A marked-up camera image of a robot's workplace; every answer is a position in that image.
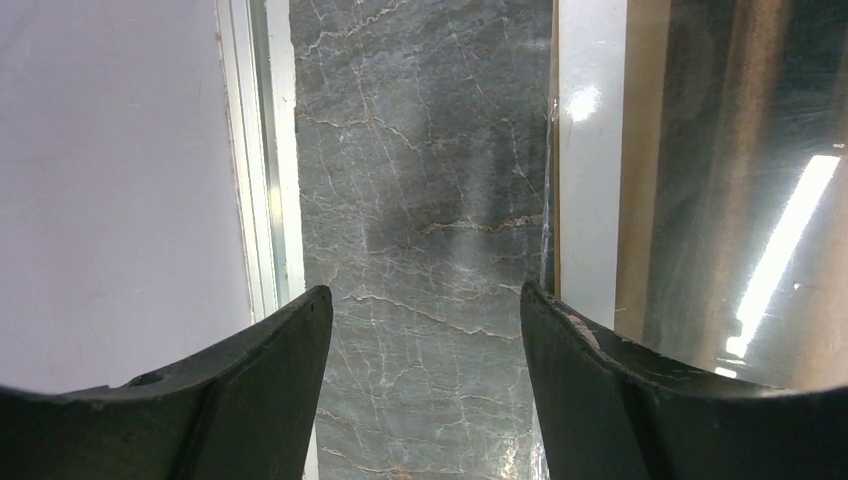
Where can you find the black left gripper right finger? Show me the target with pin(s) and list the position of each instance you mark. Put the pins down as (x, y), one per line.
(610, 408)

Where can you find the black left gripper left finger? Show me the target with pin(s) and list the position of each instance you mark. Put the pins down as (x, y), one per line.
(242, 408)

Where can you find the aluminium rail frame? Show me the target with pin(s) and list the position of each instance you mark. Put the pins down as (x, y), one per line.
(260, 79)

